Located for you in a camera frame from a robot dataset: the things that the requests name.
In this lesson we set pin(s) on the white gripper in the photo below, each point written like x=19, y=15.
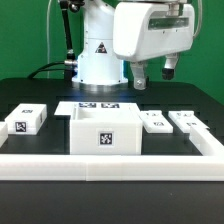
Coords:
x=147, y=30

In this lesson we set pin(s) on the white cabinet door panel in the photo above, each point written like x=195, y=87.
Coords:
x=155, y=122
x=185, y=120

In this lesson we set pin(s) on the white cabinet body box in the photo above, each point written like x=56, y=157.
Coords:
x=105, y=132

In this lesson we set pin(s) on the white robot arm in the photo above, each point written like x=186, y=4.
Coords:
x=98, y=66

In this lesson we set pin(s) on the white marker base sheet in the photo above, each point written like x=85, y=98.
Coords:
x=65, y=108

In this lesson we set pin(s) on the small white box part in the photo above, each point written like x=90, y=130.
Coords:
x=26, y=119

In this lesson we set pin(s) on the white block at left edge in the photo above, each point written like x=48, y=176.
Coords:
x=3, y=133

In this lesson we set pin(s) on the white L-shaped frame fence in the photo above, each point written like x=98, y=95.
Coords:
x=208, y=166

